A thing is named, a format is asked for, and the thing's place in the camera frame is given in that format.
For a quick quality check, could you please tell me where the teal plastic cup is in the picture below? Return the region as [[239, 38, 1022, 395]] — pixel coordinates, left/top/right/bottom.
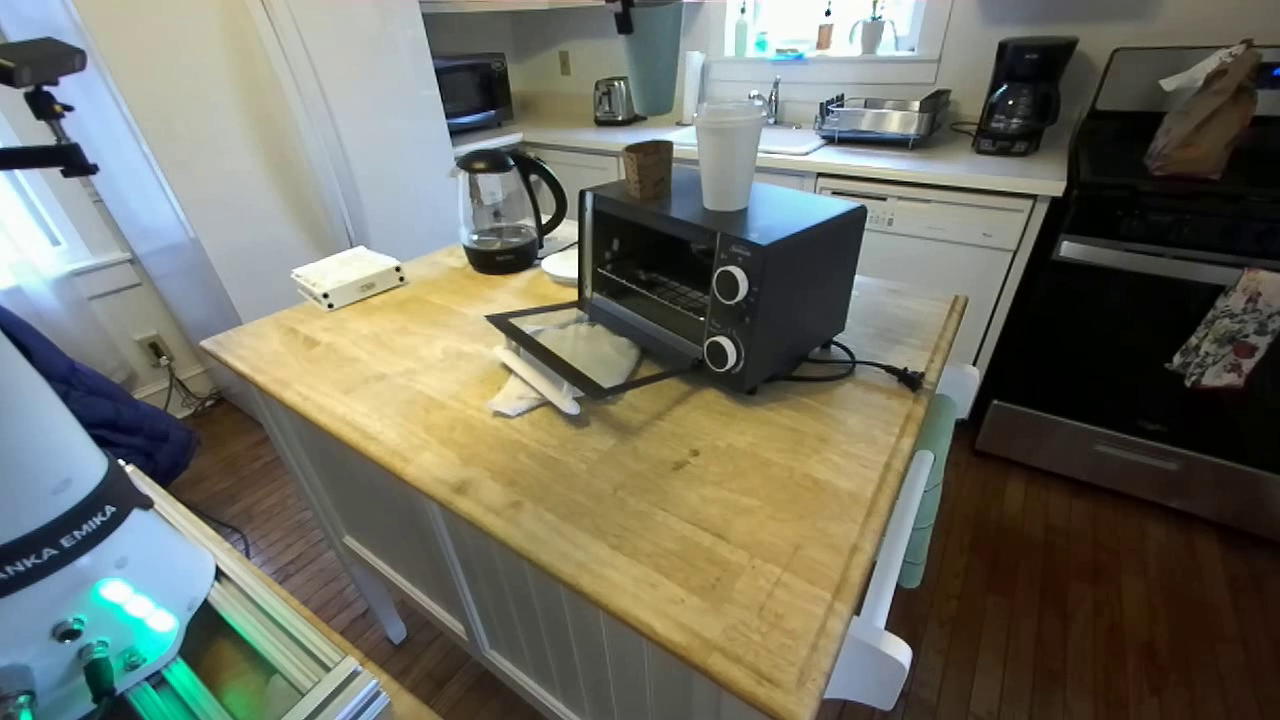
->
[[624, 0, 689, 121]]

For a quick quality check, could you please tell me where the brown cup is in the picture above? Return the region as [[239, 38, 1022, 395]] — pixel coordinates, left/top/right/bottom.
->
[[620, 135, 675, 209]]

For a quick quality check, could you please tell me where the white paper cup with lid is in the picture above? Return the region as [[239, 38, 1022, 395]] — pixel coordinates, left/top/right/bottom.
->
[[693, 101, 772, 216]]

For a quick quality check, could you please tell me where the black toaster oven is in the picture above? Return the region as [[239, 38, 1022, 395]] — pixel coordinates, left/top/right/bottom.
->
[[486, 166, 873, 406]]

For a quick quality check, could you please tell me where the white cloth under oven door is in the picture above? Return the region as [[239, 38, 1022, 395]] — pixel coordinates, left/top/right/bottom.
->
[[490, 311, 644, 421]]

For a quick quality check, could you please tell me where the silver toaster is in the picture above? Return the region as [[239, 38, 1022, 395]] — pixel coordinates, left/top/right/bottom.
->
[[587, 73, 644, 131]]

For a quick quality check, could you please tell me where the white paper towel roll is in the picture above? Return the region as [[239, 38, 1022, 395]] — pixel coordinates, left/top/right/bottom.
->
[[682, 50, 712, 127]]

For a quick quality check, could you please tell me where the chrome sink faucet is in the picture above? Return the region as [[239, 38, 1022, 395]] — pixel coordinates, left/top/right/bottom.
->
[[747, 77, 791, 131]]

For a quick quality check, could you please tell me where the glass electric kettle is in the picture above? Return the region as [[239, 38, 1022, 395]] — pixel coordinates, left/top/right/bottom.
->
[[458, 146, 571, 278]]

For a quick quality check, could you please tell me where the small plant pot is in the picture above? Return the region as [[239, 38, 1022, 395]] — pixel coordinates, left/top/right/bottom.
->
[[853, 0, 894, 59]]

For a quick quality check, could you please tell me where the metal dish rack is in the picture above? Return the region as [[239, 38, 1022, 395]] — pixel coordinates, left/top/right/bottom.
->
[[812, 83, 956, 152]]

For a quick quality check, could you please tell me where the white flat box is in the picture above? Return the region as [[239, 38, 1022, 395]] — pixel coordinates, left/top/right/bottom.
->
[[290, 243, 407, 311]]

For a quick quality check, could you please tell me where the white dishwasher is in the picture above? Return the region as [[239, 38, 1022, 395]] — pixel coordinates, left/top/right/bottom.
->
[[812, 172, 1036, 372]]

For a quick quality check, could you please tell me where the black coffee maker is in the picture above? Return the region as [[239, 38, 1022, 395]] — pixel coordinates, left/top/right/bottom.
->
[[972, 33, 1084, 161]]

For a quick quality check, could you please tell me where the black kitchen stove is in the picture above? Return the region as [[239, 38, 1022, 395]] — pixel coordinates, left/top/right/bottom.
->
[[972, 46, 1280, 544]]

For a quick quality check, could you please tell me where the brown paper bag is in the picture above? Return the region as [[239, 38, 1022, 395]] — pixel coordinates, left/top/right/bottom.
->
[[1142, 38, 1264, 183]]

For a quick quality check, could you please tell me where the white kitchen island cabinet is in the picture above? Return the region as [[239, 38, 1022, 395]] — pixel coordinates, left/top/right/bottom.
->
[[215, 372, 772, 720]]

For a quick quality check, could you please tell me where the blue cloth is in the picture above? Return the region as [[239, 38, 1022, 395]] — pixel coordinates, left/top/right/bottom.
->
[[0, 303, 204, 490]]

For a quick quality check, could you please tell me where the white island towel bar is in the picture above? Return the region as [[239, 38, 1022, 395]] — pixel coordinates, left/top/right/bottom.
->
[[821, 449, 935, 715]]

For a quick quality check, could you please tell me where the floral dish towel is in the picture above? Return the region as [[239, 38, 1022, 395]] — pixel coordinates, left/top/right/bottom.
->
[[1165, 267, 1280, 395]]

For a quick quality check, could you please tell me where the black oven power cord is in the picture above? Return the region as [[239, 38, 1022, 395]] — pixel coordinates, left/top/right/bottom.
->
[[785, 335, 930, 395]]

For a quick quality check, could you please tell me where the wall outlet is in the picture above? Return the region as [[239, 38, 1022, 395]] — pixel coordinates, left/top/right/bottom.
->
[[134, 329, 175, 376]]

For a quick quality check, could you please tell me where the black camera on tripod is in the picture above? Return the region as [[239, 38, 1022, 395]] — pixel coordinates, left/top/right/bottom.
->
[[0, 33, 99, 181]]

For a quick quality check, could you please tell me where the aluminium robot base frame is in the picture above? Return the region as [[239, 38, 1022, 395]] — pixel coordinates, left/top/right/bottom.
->
[[123, 465, 396, 720]]

